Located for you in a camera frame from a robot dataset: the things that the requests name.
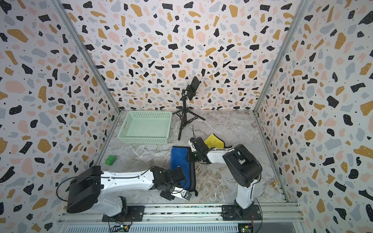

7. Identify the yellow grey dishcloth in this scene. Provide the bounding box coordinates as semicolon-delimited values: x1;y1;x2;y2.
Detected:
204;134;232;149

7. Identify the blue grey dishcloth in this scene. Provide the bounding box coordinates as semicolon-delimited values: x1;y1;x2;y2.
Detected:
170;146;199;197

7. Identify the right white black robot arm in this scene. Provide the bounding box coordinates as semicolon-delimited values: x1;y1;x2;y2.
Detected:
188;137;262;210

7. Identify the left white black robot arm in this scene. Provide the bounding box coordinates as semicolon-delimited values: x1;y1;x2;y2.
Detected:
67;166;191;217

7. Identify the black tripod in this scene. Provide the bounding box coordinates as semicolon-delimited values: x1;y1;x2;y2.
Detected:
173;87;206;140

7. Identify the mint green plastic basket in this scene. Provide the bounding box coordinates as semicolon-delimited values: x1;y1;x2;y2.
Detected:
117;111;173;144

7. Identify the small green block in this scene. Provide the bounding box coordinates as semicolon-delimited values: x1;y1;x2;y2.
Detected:
105;155;117;166

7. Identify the black phone on tripod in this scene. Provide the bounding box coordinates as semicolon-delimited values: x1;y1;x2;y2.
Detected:
186;76;201;101

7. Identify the left green circuit board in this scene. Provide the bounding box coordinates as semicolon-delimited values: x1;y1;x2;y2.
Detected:
109;224;130;233

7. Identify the green circuit board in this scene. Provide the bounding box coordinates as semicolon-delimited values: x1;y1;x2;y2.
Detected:
238;223;254;233
109;224;130;233

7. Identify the small brass object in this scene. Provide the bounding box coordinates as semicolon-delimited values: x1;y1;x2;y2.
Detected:
270;180;279;188

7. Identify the right green circuit board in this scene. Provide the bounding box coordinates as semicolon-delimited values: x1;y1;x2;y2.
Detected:
238;223;254;233

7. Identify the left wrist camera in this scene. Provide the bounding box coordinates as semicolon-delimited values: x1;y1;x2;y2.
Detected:
182;191;192;201

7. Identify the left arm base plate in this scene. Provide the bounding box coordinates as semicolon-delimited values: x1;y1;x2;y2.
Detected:
102;196;145;222

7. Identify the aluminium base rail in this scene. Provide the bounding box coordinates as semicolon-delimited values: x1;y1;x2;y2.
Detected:
57;203;308;233

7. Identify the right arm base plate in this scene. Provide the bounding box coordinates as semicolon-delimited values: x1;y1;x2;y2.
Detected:
221;203;262;221

